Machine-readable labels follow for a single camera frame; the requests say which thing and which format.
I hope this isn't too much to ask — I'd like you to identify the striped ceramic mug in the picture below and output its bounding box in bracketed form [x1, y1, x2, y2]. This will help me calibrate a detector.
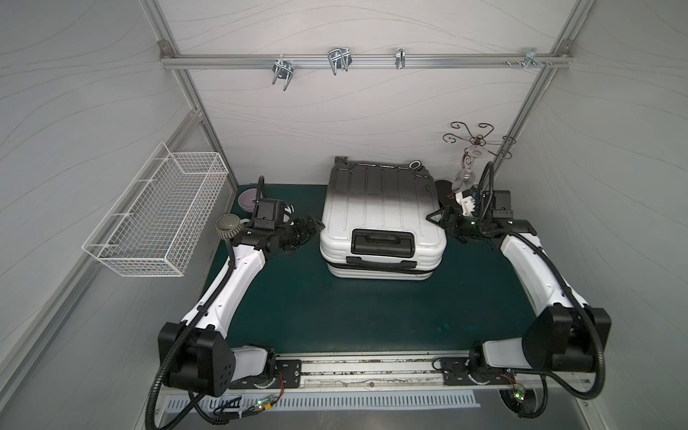
[215, 213, 245, 240]

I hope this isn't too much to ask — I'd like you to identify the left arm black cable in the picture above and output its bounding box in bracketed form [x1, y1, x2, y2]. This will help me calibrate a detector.
[143, 235, 286, 430]

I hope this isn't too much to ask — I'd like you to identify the white hard-shell suitcase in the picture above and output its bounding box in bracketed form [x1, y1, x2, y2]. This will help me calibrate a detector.
[320, 157, 447, 281]

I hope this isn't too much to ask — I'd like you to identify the black metal jewelry stand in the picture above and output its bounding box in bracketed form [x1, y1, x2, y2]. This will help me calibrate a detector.
[443, 121, 516, 204]

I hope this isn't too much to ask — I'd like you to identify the glass ornament on stand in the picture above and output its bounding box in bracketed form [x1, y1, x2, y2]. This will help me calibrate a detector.
[451, 145, 483, 193]

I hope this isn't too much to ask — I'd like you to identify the metal bracket hook right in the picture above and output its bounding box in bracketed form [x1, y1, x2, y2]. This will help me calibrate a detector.
[505, 48, 554, 70]

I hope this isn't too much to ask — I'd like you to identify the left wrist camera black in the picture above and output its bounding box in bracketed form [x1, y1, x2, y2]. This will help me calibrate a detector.
[251, 176, 285, 231]

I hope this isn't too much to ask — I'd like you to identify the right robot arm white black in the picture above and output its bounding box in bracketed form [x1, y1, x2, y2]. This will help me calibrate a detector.
[426, 206, 612, 398]

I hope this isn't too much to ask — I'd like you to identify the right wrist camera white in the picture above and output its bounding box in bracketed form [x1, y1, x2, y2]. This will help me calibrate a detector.
[455, 189, 477, 217]

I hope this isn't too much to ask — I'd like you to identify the pink ceramic bowl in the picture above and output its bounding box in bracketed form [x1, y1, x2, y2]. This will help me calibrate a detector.
[238, 187, 259, 213]

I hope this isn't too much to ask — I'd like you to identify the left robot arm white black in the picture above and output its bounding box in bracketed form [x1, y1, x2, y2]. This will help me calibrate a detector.
[157, 215, 324, 397]

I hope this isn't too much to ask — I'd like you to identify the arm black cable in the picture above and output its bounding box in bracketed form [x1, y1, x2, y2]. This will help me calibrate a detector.
[477, 160, 607, 419]
[143, 235, 286, 430]

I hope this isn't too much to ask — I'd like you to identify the white slotted cable duct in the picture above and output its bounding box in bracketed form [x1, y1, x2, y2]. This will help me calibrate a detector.
[159, 390, 481, 414]

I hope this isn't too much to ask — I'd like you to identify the horizontal aluminium rail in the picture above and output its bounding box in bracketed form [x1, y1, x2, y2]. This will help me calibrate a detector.
[161, 52, 574, 70]

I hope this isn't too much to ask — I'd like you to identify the metal U-bolt hook left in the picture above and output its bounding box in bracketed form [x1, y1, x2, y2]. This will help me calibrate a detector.
[272, 57, 294, 91]

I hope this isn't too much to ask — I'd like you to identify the white wire basket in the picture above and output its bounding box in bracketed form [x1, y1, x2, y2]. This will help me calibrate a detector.
[82, 143, 229, 278]

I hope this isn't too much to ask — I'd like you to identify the metal wire hook middle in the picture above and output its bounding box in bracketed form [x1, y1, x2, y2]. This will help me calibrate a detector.
[327, 48, 352, 75]

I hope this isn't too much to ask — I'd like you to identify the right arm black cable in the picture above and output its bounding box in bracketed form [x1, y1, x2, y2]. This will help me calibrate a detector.
[477, 160, 607, 419]

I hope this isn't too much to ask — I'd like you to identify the small metal hook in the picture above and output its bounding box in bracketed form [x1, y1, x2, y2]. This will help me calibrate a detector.
[395, 48, 406, 70]

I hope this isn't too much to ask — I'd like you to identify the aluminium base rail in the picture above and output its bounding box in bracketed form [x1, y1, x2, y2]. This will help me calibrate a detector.
[219, 350, 541, 395]

